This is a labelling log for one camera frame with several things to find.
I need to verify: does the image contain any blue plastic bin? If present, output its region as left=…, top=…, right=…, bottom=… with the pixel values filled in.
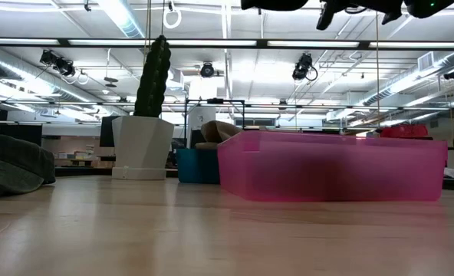
left=176, top=148, right=222, bottom=186

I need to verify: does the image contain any white hanging ring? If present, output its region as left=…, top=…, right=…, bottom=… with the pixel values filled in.
left=162, top=6, right=183, bottom=30

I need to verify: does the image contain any black round ceiling spotlight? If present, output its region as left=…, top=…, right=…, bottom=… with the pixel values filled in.
left=199, top=61, right=216, bottom=79

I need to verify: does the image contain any black spotlight with cable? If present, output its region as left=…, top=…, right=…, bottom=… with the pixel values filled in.
left=291, top=52, right=319, bottom=82

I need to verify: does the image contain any black background monitor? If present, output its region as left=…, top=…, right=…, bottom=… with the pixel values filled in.
left=98, top=114, right=117, bottom=149

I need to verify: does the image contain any silver ceiling duct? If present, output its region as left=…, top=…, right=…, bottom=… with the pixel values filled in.
left=96, top=0, right=146, bottom=39
left=360, top=51, right=454, bottom=107
left=0, top=49, right=97, bottom=104

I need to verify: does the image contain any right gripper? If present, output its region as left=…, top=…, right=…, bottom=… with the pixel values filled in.
left=316, top=0, right=404, bottom=31

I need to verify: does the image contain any black metal stand frame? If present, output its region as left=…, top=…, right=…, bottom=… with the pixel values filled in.
left=183, top=97, right=247, bottom=149

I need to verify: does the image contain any red background object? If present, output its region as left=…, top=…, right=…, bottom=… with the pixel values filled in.
left=379, top=123, right=429, bottom=140

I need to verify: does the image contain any black cabinet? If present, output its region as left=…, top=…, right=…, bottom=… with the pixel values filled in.
left=0, top=121, right=44, bottom=146

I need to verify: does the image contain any red translucent plastic bin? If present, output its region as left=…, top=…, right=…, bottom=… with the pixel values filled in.
left=216, top=130, right=449, bottom=203

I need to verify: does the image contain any black ceiling spotlight pair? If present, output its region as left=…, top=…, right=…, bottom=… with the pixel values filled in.
left=38, top=48, right=77, bottom=77

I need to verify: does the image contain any black overhead frame beam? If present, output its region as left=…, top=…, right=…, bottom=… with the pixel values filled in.
left=0, top=36, right=454, bottom=49

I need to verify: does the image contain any green cactus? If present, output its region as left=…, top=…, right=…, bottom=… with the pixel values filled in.
left=133, top=34, right=173, bottom=119

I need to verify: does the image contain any white angular plant pot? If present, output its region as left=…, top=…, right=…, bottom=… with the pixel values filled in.
left=110, top=115, right=176, bottom=181

